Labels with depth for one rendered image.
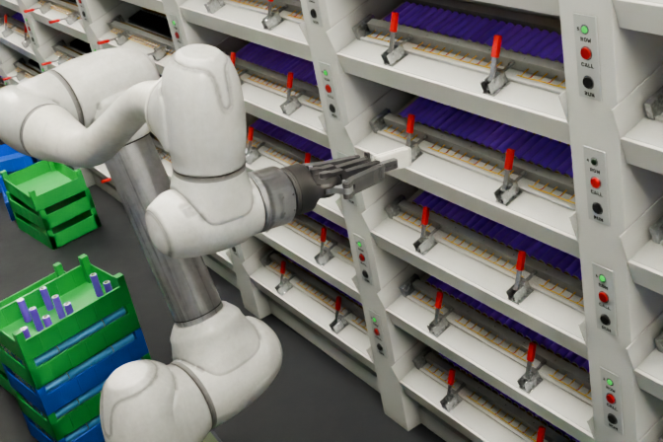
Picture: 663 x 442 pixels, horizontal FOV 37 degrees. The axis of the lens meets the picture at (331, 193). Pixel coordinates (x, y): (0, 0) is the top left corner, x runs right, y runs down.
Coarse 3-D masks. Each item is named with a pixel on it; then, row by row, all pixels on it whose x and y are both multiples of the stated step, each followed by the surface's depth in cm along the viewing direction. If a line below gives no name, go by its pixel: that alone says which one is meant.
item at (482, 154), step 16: (400, 128) 196; (416, 128) 191; (432, 128) 188; (448, 144) 184; (464, 144) 180; (480, 160) 177; (496, 160) 173; (528, 176) 168; (544, 176) 164; (560, 176) 162
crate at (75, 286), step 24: (48, 288) 252; (72, 288) 257; (120, 288) 244; (0, 312) 245; (48, 312) 249; (96, 312) 240; (0, 336) 237; (24, 336) 229; (48, 336) 233; (24, 360) 231
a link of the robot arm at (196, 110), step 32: (192, 64) 127; (224, 64) 129; (128, 96) 142; (160, 96) 131; (192, 96) 127; (224, 96) 129; (32, 128) 166; (64, 128) 163; (96, 128) 152; (128, 128) 147; (160, 128) 132; (192, 128) 128; (224, 128) 129; (64, 160) 163; (96, 160) 157; (192, 160) 131; (224, 160) 131
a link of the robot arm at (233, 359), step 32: (64, 64) 180; (96, 64) 180; (128, 64) 183; (96, 96) 178; (128, 160) 184; (160, 160) 190; (128, 192) 186; (160, 192) 187; (160, 256) 189; (160, 288) 193; (192, 288) 190; (192, 320) 191; (224, 320) 192; (256, 320) 201; (192, 352) 190; (224, 352) 191; (256, 352) 195; (224, 384) 190; (256, 384) 195; (224, 416) 192
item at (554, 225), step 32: (384, 96) 200; (416, 96) 205; (352, 128) 198; (384, 128) 200; (416, 160) 187; (448, 192) 178; (480, 192) 171; (544, 192) 164; (512, 224) 166; (544, 224) 158; (576, 224) 151; (576, 256) 156
